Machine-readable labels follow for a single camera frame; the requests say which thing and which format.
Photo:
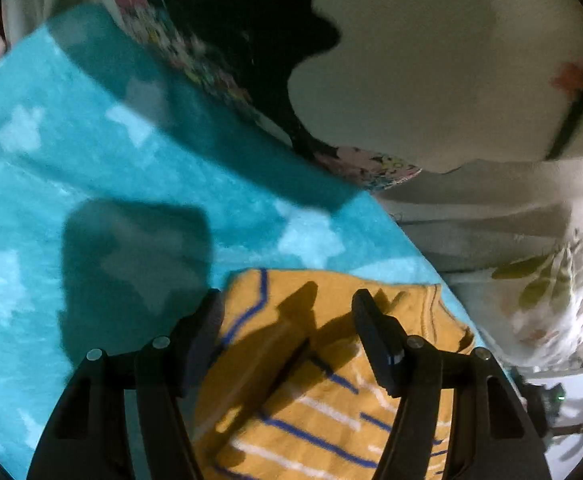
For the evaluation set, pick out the black floral-print cloth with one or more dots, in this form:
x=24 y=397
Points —
x=251 y=55

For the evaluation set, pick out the cream floral bed sheet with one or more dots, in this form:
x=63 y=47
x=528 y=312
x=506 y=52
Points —
x=436 y=70

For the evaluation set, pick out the yellow striped small garment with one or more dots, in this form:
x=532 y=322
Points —
x=316 y=395

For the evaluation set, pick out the leaf-print pillow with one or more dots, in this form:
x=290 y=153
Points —
x=546 y=305

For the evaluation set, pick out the teal star-print blanket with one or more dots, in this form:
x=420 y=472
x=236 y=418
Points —
x=136 y=200

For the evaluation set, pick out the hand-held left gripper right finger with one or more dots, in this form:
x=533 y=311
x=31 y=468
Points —
x=377 y=345

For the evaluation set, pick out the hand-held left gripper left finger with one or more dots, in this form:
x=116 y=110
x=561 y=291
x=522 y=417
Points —
x=206 y=332

